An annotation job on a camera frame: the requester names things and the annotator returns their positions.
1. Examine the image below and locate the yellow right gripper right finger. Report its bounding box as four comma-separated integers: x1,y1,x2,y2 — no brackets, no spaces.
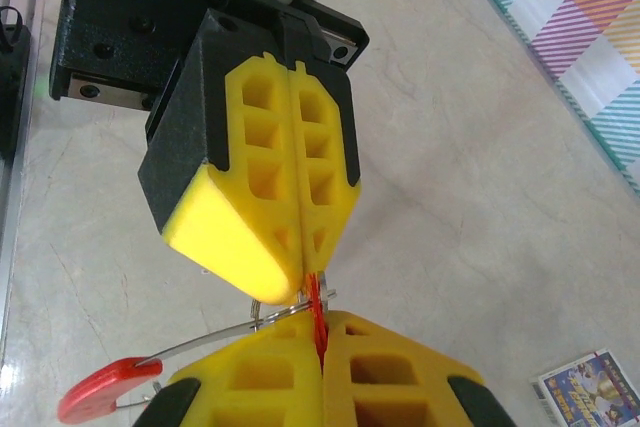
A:
319,310,519,427

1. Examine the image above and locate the red plastic key tag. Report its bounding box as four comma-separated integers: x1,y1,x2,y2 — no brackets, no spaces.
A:
304,271,334,371

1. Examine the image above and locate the playing card box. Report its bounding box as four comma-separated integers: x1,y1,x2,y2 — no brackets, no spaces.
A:
529,346,640,427

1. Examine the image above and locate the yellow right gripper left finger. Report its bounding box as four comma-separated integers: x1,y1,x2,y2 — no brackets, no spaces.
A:
132,313,327,427

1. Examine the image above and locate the metal keyring with red handle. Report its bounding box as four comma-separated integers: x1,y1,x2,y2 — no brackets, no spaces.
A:
56,271,339,424

